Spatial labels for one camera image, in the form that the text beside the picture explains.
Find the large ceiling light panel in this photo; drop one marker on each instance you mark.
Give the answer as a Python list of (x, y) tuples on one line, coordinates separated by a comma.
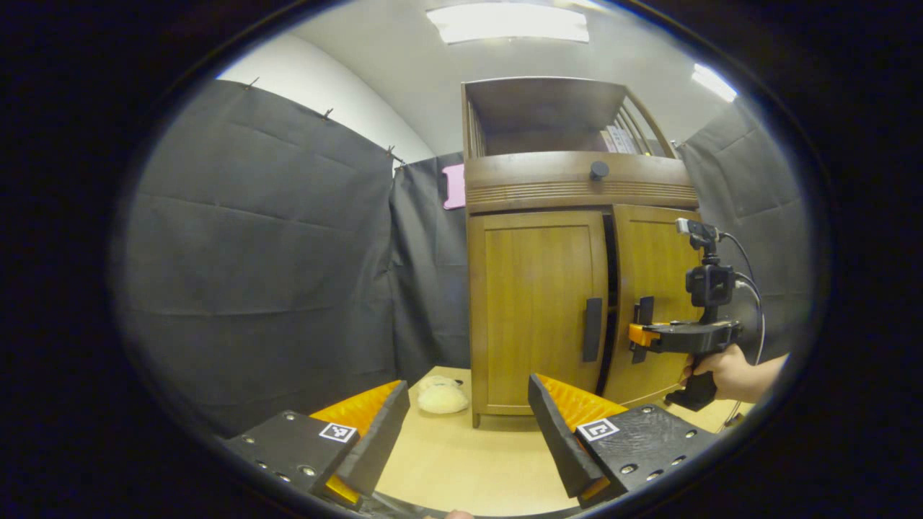
[(508, 23)]

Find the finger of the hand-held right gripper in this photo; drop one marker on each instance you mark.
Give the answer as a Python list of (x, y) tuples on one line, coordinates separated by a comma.
[(642, 335)]

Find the pink upright book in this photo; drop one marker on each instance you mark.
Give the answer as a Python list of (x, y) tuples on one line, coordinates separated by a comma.
[(609, 140)]

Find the wooden double-door shoe cabinet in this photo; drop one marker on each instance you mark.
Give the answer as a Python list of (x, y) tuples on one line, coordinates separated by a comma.
[(533, 180)]

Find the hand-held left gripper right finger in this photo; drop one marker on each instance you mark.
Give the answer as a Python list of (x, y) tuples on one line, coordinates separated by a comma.
[(559, 440)]

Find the grey upright book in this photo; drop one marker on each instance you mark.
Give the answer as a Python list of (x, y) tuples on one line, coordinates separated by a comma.
[(632, 141)]

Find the small ceiling light panel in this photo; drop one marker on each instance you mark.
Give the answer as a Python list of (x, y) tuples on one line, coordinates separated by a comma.
[(714, 81)]

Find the wooden cabinet door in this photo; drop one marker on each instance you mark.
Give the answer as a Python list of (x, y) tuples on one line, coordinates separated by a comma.
[(652, 259), (533, 310)]

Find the cream plush toy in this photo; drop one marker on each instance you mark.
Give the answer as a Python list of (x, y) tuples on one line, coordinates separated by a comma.
[(441, 398)]

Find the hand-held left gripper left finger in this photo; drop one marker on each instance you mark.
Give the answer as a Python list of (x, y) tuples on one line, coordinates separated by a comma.
[(382, 440)]

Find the wooden drawer with black knob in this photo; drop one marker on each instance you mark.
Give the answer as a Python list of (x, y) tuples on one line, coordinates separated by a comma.
[(533, 184)]

